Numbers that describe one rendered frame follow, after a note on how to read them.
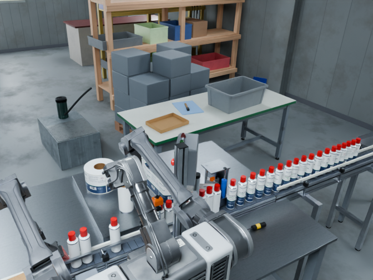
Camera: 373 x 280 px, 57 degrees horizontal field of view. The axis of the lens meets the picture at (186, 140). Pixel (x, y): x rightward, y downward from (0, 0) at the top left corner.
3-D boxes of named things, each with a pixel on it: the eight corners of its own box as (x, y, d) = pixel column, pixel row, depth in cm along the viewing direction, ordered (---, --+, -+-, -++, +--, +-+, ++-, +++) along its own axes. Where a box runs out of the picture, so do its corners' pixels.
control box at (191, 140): (196, 166, 176) (198, 133, 167) (195, 186, 161) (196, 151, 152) (177, 165, 176) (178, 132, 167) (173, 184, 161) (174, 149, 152)
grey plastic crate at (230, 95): (240, 93, 412) (242, 75, 401) (266, 103, 385) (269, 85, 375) (202, 104, 378) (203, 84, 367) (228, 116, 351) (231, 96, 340)
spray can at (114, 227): (119, 244, 181) (116, 214, 172) (122, 250, 178) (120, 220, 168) (109, 248, 179) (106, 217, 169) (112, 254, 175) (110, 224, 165)
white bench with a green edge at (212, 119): (242, 136, 488) (250, 81, 450) (284, 159, 435) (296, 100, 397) (121, 178, 387) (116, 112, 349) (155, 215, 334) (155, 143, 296)
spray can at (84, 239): (91, 254, 175) (87, 224, 165) (94, 261, 171) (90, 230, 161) (80, 258, 172) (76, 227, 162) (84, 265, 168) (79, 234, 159)
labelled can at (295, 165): (295, 183, 237) (300, 157, 227) (295, 187, 233) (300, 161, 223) (287, 181, 238) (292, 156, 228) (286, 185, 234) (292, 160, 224)
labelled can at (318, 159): (318, 178, 243) (324, 153, 233) (311, 178, 243) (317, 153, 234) (317, 174, 247) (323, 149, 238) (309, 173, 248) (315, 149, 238)
